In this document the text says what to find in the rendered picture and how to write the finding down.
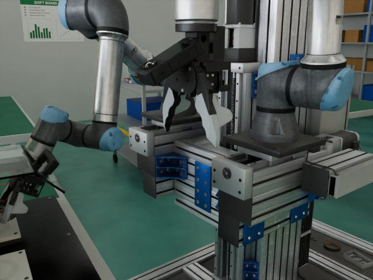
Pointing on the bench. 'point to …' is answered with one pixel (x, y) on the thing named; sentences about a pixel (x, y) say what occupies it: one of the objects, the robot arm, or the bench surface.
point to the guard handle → (49, 162)
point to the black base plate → (50, 243)
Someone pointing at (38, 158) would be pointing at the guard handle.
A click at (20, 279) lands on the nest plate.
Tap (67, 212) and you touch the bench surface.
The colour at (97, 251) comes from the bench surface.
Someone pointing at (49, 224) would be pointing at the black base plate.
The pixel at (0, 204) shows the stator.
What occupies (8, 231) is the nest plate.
